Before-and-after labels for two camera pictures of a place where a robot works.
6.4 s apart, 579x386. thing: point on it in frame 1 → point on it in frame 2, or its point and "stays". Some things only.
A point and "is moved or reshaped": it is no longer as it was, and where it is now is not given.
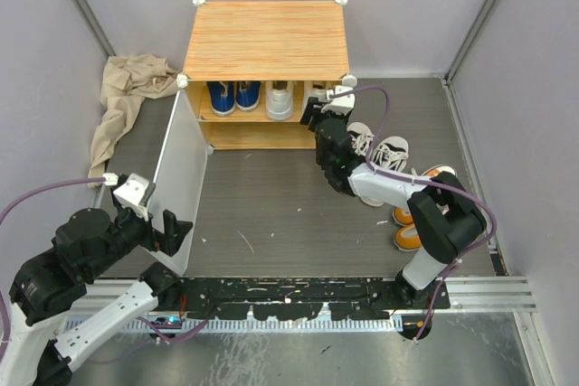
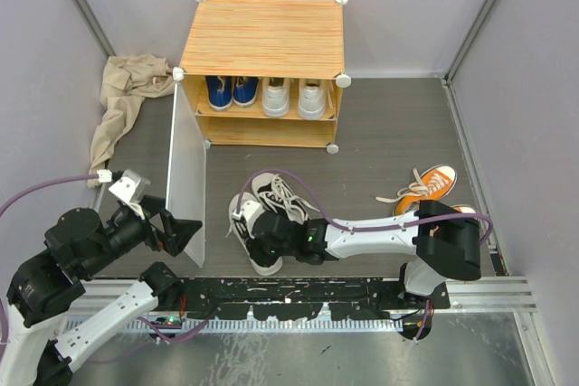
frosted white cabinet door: [180, 176] is moved or reshaped
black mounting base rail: [298, 298] stays
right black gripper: [308, 114] → [258, 252]
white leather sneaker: [279, 97] is moved or reshaped
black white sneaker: [360, 136] → [267, 270]
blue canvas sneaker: [247, 95] is moved or reshaped
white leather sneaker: [312, 90] is moved or reshaped
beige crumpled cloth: [126, 80] stays
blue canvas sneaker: [222, 94] is moved or reshaped
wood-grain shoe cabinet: [251, 64] stays
